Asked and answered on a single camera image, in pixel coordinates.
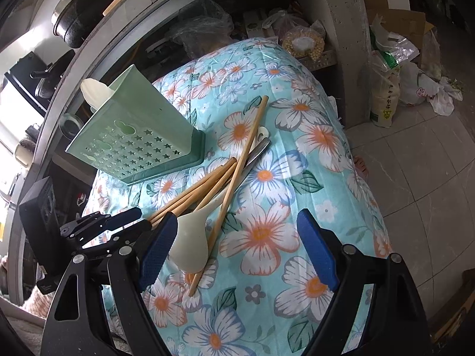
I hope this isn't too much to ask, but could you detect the brown wooden board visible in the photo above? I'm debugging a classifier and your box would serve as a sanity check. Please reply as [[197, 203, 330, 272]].
[[427, 269, 475, 345]]

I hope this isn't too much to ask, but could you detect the bamboo chopstick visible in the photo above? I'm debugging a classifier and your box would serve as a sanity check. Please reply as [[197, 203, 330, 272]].
[[188, 96, 269, 298], [154, 167, 232, 228], [148, 157, 238, 223], [174, 172, 229, 217]]

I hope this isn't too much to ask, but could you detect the black wok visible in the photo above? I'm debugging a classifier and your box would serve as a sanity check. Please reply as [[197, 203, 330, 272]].
[[30, 50, 77, 99]]

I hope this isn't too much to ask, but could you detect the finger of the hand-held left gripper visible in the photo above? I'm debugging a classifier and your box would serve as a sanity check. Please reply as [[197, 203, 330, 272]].
[[74, 220, 153, 258], [59, 207, 143, 240]]

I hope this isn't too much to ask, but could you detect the black kitchen appliance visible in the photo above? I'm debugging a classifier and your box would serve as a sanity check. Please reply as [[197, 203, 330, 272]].
[[2, 50, 49, 114]]

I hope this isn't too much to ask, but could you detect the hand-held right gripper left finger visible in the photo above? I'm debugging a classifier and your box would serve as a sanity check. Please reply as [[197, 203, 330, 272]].
[[40, 211, 179, 356]]

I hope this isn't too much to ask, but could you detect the black cooking pot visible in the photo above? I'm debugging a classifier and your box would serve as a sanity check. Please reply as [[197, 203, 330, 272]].
[[51, 0, 118, 49]]

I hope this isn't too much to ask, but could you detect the cardboard box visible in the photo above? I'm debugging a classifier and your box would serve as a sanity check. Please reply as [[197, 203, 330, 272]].
[[362, 0, 436, 63]]

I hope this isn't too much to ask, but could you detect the white rice bag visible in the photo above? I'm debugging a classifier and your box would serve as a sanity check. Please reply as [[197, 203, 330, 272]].
[[369, 50, 401, 128]]

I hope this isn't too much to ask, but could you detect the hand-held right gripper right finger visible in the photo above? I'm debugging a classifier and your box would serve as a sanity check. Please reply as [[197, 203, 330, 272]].
[[296, 208, 433, 356]]

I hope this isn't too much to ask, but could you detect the cream plastic spoon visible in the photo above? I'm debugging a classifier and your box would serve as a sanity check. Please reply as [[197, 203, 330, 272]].
[[169, 126, 271, 273], [80, 78, 112, 114]]

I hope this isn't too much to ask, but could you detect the green plastic utensil holder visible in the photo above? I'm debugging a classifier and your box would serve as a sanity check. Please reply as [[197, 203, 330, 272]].
[[65, 64, 206, 186]]

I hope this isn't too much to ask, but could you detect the dark scrubber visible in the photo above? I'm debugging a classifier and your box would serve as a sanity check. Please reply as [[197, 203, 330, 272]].
[[20, 124, 41, 149]]

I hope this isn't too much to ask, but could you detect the bag of soybeans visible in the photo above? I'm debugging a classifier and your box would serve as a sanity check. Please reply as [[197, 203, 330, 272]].
[[282, 26, 327, 60]]

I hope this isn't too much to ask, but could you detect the white green plastic bag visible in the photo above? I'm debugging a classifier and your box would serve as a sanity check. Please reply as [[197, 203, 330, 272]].
[[369, 15, 420, 67]]

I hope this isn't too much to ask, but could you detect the clear plastic bag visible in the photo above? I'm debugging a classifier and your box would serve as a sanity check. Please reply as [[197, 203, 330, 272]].
[[171, 0, 236, 58]]

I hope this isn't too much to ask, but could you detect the metal spoon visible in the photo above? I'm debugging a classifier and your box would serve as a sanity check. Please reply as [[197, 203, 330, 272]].
[[239, 137, 272, 177]]

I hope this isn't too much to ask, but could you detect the floral turquoise blanket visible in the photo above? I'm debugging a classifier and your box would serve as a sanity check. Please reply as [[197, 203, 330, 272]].
[[85, 37, 394, 356]]

